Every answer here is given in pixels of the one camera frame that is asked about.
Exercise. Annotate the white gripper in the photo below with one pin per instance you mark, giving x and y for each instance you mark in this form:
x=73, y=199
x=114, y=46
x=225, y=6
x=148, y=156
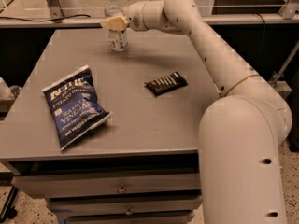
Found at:
x=134, y=17

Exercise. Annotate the clear plastic water bottle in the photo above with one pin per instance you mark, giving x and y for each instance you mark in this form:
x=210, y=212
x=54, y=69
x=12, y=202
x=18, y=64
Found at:
x=118, y=39

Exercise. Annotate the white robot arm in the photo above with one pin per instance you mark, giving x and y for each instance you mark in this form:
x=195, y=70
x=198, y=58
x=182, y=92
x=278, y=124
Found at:
x=239, y=134

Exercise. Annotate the blue potato chip bag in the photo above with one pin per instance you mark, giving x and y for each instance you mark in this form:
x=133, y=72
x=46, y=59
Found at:
x=73, y=103

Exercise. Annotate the black snack bar wrapper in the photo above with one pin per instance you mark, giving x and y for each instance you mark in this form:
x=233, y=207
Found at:
x=166, y=84

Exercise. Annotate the white object left edge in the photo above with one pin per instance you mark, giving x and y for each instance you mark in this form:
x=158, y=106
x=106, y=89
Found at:
x=4, y=90

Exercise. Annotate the grey drawer cabinet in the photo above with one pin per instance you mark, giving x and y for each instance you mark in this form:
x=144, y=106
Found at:
x=107, y=137

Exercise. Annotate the top grey drawer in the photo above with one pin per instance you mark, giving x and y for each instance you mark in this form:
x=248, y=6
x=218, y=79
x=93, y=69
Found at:
x=87, y=185

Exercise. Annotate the grey drawer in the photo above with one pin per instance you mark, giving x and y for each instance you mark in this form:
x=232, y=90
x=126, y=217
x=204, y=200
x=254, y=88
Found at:
x=177, y=217
x=125, y=204
x=87, y=185

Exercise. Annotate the middle grey drawer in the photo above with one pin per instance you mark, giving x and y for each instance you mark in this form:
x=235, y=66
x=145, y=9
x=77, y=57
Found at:
x=125, y=204

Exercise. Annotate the bottom grey drawer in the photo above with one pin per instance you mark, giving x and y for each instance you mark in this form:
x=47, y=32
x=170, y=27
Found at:
x=177, y=217

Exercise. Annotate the grey metal rail frame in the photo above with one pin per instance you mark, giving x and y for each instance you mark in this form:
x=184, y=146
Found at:
x=62, y=20

